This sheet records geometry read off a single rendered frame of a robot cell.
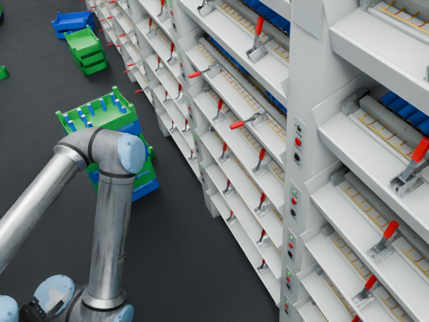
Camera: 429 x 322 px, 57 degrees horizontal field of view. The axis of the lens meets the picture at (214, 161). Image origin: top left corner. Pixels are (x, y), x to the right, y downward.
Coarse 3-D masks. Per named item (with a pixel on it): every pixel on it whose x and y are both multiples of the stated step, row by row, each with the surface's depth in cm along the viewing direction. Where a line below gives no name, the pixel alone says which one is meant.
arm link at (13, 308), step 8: (0, 296) 92; (8, 296) 93; (0, 304) 89; (8, 304) 90; (16, 304) 91; (0, 312) 87; (8, 312) 88; (16, 312) 89; (0, 320) 86; (8, 320) 87; (16, 320) 90
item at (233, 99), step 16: (192, 32) 126; (192, 48) 129; (192, 64) 130; (208, 64) 121; (208, 80) 119; (224, 80) 114; (256, 80) 108; (224, 96) 110; (240, 96) 107; (240, 112) 104; (256, 112) 102; (272, 128) 97; (272, 144) 94
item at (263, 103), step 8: (200, 40) 125; (208, 48) 121; (216, 56) 117; (224, 64) 114; (232, 72) 111; (240, 80) 107; (240, 88) 108; (248, 88) 104; (256, 96) 102; (264, 104) 99; (272, 112) 96; (272, 120) 97; (280, 120) 94; (280, 136) 93
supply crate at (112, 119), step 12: (108, 96) 187; (120, 96) 187; (84, 108) 183; (96, 108) 186; (108, 108) 187; (132, 108) 174; (60, 120) 175; (72, 120) 183; (96, 120) 181; (108, 120) 180; (120, 120) 174; (132, 120) 178; (72, 132) 164
